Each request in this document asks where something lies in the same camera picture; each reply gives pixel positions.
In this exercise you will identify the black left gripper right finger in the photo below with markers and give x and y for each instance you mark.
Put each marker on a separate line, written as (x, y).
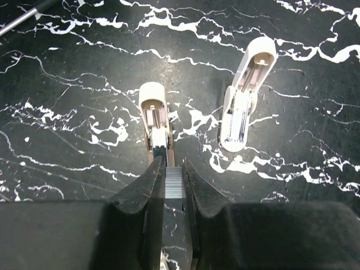
(281, 235)

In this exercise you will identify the silver staple strip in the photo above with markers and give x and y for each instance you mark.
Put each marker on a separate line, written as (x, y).
(173, 183)

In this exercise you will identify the white stapler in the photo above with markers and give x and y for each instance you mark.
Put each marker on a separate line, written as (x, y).
(154, 111)
(241, 97)

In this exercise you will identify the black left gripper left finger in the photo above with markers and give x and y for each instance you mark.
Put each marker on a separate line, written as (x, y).
(122, 232)

